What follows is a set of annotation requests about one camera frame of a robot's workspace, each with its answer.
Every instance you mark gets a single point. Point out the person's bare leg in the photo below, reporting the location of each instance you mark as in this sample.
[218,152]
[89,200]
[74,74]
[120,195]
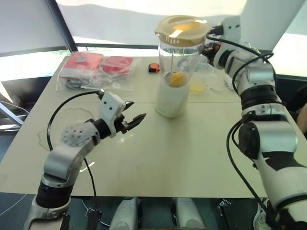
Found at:
[303,119]

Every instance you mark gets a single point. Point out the dark window frame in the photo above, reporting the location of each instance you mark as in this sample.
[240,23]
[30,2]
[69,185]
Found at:
[61,24]

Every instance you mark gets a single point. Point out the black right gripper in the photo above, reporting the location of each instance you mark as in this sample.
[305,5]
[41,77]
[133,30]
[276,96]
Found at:
[211,51]

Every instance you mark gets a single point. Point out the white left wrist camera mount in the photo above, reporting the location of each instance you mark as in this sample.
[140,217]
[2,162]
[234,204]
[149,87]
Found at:
[110,105]

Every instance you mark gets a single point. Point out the white rounded robot leg shell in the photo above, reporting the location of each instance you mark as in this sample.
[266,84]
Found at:
[124,213]
[189,213]

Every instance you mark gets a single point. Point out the grey metal frame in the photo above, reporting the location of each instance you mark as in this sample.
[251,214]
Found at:
[12,112]

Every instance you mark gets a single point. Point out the white blender base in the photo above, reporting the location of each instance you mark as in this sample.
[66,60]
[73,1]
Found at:
[171,100]

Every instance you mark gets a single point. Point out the black orange tape measure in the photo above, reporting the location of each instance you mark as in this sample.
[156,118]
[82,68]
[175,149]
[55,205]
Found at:
[154,68]

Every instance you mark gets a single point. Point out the white sneaker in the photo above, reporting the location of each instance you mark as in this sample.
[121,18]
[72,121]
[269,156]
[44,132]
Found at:
[260,215]

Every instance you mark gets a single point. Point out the clear plastic blender jar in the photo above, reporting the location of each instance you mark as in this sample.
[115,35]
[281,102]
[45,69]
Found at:
[168,57]

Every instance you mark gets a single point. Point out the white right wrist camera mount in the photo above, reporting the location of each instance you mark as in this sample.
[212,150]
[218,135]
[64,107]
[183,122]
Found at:
[231,30]

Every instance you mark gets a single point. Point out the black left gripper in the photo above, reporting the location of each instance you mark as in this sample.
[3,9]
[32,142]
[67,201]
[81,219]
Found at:
[122,125]

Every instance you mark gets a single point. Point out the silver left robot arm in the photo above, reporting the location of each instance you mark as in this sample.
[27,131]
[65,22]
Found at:
[62,160]

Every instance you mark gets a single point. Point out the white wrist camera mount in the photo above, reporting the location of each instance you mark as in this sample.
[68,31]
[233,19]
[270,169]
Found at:
[110,105]
[231,30]

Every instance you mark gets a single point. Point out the clear plastic bowl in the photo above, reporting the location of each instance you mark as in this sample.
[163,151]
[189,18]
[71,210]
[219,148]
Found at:
[72,115]

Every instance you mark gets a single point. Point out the orange fruit piece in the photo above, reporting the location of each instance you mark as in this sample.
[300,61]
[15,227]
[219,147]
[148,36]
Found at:
[178,79]

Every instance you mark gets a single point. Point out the translucent yellowish cup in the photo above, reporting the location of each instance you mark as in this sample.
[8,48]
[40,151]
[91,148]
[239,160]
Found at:
[197,87]

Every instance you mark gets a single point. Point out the clear bag with red box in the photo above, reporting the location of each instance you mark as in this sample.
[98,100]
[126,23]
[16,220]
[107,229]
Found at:
[118,64]
[81,62]

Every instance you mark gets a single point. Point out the beige plastic lid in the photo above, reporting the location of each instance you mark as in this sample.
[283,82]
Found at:
[168,26]

